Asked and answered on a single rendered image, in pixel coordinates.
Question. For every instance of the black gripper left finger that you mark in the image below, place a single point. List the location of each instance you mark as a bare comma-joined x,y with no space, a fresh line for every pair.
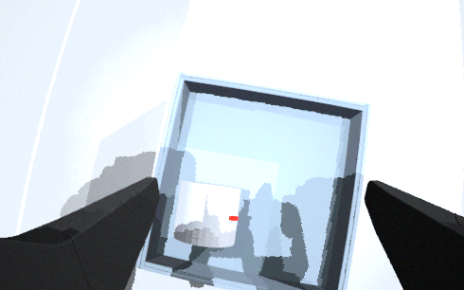
92,248

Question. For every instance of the white cylinder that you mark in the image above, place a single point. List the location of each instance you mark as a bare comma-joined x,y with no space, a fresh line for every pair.
207,214

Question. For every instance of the light blue square tray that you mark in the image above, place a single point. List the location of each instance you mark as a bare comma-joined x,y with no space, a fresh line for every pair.
299,159

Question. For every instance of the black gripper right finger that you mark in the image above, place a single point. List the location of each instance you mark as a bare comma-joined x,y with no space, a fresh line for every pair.
423,242

